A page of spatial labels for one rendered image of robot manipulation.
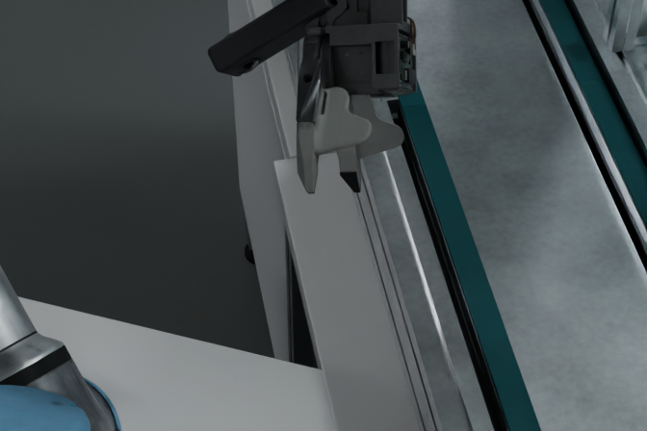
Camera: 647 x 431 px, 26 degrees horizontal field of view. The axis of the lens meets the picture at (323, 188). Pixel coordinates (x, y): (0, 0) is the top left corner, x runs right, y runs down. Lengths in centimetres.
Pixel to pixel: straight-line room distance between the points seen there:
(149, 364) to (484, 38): 58
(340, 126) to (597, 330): 42
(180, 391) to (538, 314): 37
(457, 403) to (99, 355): 38
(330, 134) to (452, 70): 56
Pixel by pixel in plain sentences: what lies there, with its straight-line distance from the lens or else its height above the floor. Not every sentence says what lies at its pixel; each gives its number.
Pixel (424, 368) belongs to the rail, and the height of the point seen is 96.
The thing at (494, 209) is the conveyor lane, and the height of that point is 92.
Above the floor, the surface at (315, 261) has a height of 86.
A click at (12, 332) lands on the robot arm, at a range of 121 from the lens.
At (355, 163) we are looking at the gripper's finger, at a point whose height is 114.
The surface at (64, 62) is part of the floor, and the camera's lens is 310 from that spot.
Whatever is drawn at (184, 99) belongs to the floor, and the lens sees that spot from 297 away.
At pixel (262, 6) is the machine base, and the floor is 86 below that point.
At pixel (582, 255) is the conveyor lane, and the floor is 92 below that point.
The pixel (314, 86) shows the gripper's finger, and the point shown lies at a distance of 113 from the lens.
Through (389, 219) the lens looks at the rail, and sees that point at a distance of 143.
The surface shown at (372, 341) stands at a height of 86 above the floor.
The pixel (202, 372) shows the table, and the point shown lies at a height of 86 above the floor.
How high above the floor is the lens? 202
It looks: 47 degrees down
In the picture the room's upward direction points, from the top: straight up
